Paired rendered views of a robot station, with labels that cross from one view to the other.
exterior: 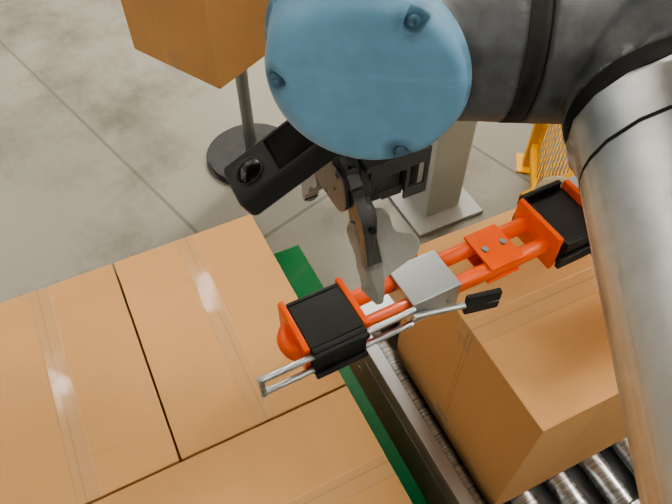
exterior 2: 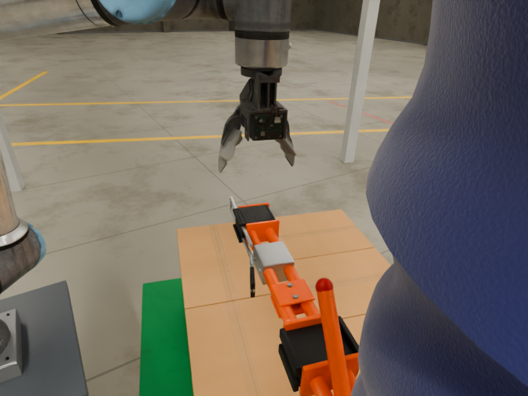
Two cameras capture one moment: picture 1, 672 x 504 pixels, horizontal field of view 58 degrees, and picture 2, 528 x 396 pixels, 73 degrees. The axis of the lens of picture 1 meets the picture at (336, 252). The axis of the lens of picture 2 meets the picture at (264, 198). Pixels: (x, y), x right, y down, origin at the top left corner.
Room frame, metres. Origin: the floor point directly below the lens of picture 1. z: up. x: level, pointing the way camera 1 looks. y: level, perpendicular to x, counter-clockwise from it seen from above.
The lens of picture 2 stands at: (0.52, -0.65, 1.67)
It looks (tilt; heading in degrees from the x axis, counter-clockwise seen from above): 29 degrees down; 100
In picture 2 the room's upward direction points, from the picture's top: 2 degrees clockwise
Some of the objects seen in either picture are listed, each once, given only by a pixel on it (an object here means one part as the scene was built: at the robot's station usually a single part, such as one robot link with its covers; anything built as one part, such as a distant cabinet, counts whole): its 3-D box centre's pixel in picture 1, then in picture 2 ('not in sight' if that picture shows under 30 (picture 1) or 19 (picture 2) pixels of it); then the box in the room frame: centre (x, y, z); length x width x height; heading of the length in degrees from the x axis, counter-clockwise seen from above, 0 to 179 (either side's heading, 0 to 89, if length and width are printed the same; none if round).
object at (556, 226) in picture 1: (558, 223); (318, 351); (0.54, -0.30, 1.23); 0.10 x 0.08 x 0.06; 28
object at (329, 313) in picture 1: (323, 323); (258, 222); (0.39, 0.01, 1.22); 0.08 x 0.07 x 0.05; 118
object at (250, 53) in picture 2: not in sight; (263, 53); (0.40, -0.02, 1.59); 0.10 x 0.09 x 0.05; 27
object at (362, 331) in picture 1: (385, 340); (240, 239); (0.36, -0.06, 1.22); 0.31 x 0.03 x 0.05; 118
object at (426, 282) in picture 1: (422, 286); (273, 262); (0.44, -0.11, 1.22); 0.07 x 0.07 x 0.04; 28
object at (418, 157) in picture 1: (366, 135); (261, 103); (0.40, -0.03, 1.50); 0.09 x 0.08 x 0.12; 117
